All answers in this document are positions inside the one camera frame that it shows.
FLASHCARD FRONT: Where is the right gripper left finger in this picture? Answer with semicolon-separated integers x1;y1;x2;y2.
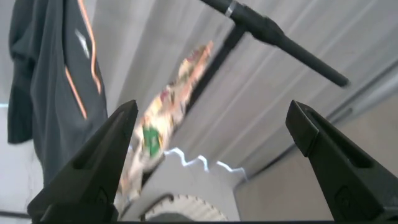
27;99;139;222

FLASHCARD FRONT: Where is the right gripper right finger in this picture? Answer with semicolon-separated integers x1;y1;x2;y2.
285;99;398;222

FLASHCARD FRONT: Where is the dark grey long-sleeved shirt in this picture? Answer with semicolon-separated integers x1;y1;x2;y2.
6;0;109;187

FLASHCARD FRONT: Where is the cream printed garment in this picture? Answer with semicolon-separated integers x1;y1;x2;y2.
116;40;215;205

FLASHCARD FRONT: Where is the white laundry basket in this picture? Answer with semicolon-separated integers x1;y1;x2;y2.
139;193;229;222

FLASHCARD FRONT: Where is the black clothes rack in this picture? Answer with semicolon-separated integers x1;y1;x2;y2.
141;0;351;187

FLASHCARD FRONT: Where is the white curtain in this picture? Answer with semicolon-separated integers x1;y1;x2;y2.
83;0;398;181

